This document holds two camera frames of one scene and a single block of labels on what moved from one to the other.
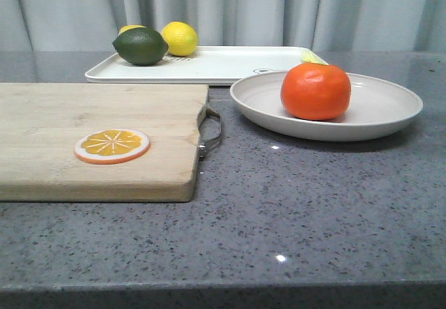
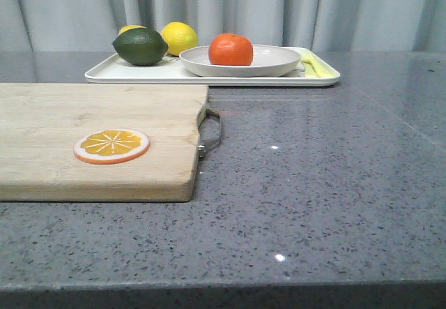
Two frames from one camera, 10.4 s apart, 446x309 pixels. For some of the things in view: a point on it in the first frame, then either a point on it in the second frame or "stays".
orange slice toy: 111,146 stays
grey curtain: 45,13 stays
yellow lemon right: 181,38 stays
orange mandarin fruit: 316,92 to 231,49
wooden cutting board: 40,125 stays
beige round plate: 376,104 to 267,61
